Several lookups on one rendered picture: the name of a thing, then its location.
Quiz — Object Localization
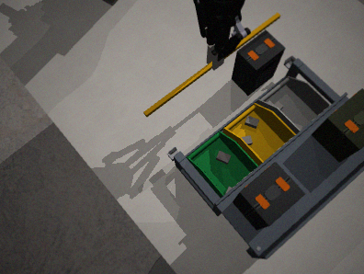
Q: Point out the green open bin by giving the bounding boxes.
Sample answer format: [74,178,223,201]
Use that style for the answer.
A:
[188,132,258,198]

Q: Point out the black box with orange latches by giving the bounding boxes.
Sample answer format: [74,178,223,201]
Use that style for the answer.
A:
[232,30,286,96]

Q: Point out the yellow bin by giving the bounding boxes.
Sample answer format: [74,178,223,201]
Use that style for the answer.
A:
[224,104,296,166]

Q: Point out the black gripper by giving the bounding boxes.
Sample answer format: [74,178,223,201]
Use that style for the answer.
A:
[193,0,251,70]

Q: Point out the grey metal shelf rack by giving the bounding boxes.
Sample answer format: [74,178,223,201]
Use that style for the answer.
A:
[167,55,364,259]

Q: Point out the grey open bin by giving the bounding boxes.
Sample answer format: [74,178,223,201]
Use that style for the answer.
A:
[258,76,331,134]

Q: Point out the yellow long bar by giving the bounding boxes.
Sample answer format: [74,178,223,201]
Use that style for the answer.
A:
[143,13,280,117]

